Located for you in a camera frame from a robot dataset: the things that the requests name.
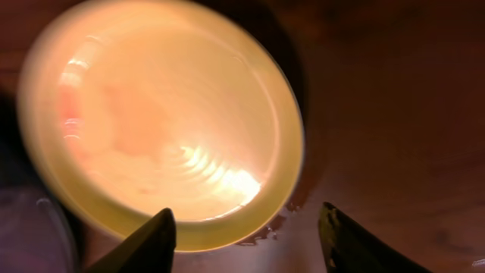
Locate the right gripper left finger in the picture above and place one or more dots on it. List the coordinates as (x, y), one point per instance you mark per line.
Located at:
(150, 249)

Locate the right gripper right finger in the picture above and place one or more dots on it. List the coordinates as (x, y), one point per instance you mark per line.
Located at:
(349, 248)

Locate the yellow plate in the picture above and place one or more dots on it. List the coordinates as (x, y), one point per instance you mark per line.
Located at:
(130, 107)

